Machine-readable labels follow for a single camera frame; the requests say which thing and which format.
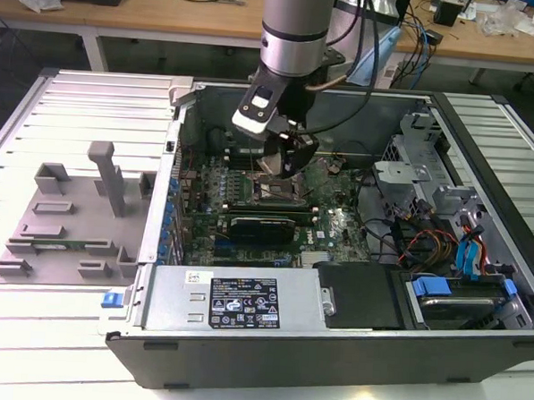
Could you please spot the black tower box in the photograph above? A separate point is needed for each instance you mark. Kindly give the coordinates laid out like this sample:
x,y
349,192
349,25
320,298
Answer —
x,y
404,8

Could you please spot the black graphics card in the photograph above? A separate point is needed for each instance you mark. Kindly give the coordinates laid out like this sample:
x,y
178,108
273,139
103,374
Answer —
x,y
261,231

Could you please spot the black plastic shroud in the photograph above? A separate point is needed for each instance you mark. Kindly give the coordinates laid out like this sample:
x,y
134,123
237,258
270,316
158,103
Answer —
x,y
360,294

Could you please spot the grey metal drive cage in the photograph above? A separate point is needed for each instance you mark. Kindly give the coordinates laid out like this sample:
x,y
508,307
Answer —
x,y
398,173

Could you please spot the wooden desk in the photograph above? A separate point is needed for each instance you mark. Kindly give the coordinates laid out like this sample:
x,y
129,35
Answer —
x,y
124,13

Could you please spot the black RAM slot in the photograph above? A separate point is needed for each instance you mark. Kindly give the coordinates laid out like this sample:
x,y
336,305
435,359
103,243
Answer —
x,y
266,205
303,216
238,153
237,163

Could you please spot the silver CPU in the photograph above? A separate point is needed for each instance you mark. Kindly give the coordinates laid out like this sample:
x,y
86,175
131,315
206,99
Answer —
x,y
271,164

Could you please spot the small silver heatsink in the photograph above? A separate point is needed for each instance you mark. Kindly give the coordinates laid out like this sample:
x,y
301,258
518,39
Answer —
x,y
315,259

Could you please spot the small black device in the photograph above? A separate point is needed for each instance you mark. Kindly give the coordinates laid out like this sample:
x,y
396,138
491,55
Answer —
x,y
434,36

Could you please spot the thin metal locking lever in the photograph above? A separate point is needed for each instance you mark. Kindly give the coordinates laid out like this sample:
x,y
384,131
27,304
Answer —
x,y
252,161

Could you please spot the blue case latch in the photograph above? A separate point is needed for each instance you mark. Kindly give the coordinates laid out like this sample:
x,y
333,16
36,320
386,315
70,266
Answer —
x,y
111,300

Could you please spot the clear plastic bags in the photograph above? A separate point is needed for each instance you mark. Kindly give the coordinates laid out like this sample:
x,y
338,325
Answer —
x,y
505,20

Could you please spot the silver power supply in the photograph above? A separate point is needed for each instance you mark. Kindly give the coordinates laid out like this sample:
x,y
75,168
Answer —
x,y
172,293

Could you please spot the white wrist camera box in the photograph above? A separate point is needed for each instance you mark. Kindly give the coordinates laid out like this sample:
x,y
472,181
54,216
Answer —
x,y
253,118

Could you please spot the CPU socket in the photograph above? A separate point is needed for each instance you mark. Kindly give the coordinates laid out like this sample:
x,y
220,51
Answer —
x,y
272,193

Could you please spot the grey parts rack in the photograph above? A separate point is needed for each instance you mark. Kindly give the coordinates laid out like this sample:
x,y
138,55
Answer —
x,y
78,208

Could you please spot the hard disk in blue carrier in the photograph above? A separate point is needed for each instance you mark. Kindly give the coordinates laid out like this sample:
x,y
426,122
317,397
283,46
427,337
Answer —
x,y
458,308

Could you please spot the green RAM stick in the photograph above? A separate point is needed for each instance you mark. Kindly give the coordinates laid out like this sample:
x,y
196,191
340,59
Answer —
x,y
67,245

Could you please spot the black open PC case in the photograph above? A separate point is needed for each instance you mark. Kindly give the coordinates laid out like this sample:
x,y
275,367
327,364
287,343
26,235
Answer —
x,y
285,367

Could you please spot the green motherboard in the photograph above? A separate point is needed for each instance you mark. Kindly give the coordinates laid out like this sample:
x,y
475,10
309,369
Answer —
x,y
333,221

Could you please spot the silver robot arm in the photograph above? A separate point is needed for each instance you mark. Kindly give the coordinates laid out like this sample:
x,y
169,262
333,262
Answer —
x,y
294,31

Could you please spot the small black box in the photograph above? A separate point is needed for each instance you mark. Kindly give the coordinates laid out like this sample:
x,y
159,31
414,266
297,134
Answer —
x,y
447,14

